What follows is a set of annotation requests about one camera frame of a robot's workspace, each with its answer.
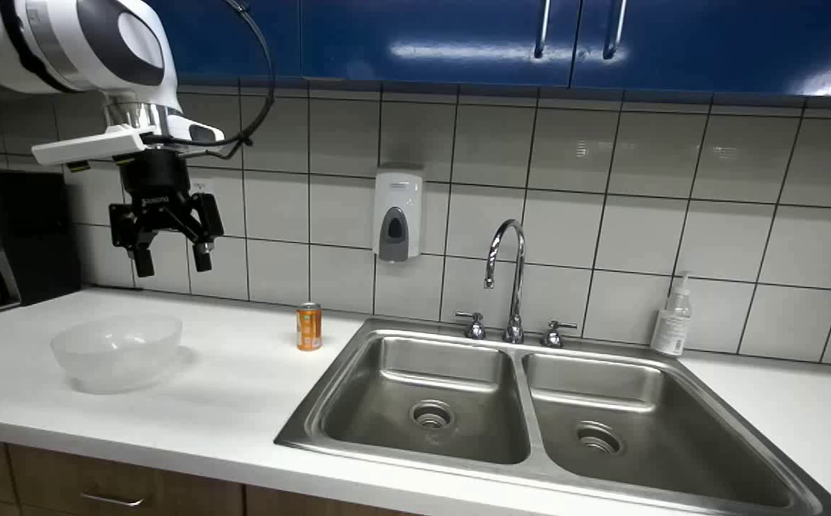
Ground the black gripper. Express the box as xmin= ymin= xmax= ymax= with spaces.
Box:
xmin=106 ymin=150 xmax=225 ymax=280

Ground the silver drawer handle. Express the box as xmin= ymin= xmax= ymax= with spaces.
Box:
xmin=76 ymin=487 xmax=148 ymax=512

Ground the translucent white plastic bowl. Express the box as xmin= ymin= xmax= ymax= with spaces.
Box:
xmin=49 ymin=312 xmax=187 ymax=396

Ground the metal sink drain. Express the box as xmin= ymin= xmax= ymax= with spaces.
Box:
xmin=406 ymin=396 xmax=459 ymax=432
xmin=573 ymin=418 xmax=626 ymax=458

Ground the stainless steel double sink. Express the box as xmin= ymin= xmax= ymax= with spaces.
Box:
xmin=273 ymin=317 xmax=831 ymax=516

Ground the wooden drawer front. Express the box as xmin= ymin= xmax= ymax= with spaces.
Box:
xmin=6 ymin=442 xmax=245 ymax=516

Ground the chrome faucet handle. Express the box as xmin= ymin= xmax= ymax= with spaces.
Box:
xmin=538 ymin=317 xmax=579 ymax=349
xmin=456 ymin=310 xmax=490 ymax=342

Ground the orange soda can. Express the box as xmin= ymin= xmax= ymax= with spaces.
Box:
xmin=296 ymin=299 xmax=327 ymax=352

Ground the clear pump soap bottle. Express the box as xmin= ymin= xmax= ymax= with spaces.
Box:
xmin=647 ymin=272 xmax=695 ymax=360

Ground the black coffee maker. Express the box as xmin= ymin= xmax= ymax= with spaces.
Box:
xmin=0 ymin=167 xmax=82 ymax=317

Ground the silver cabinet door handle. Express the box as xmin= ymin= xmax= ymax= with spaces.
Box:
xmin=530 ymin=0 xmax=555 ymax=64
xmin=601 ymin=0 xmax=634 ymax=64

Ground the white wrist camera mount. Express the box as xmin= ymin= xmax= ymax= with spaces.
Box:
xmin=28 ymin=111 xmax=228 ymax=171

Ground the blue upper cabinet door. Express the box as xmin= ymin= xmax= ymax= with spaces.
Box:
xmin=145 ymin=0 xmax=307 ymax=92
xmin=571 ymin=0 xmax=831 ymax=102
xmin=297 ymin=0 xmax=582 ymax=95

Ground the white wall soap dispenser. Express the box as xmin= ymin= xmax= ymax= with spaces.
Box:
xmin=370 ymin=168 xmax=427 ymax=264

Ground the chrome gooseneck faucet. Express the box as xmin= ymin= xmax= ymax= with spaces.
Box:
xmin=480 ymin=214 xmax=530 ymax=348

